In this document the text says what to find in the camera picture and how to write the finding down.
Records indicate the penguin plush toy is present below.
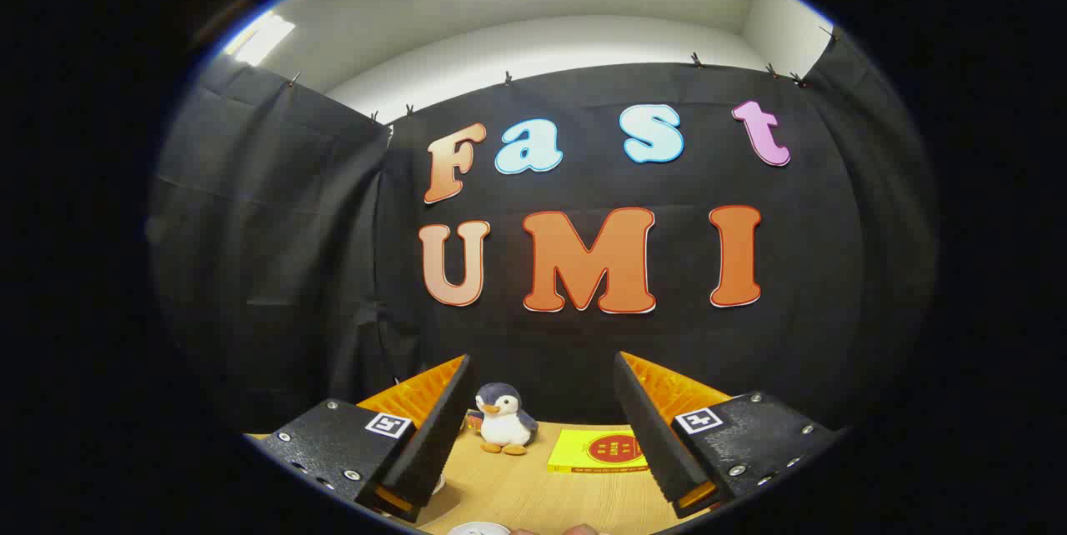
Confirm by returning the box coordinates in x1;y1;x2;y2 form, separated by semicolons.
475;382;540;457

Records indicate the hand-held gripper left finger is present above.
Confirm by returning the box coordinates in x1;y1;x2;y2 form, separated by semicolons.
242;354;480;523

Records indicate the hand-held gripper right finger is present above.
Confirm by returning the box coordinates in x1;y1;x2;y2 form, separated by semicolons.
614;352;843;519

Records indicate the ceiling light panel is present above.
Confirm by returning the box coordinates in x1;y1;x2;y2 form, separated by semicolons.
223;12;297;68

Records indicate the yellow book with red circle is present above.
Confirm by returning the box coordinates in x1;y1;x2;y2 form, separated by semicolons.
547;428;651;474

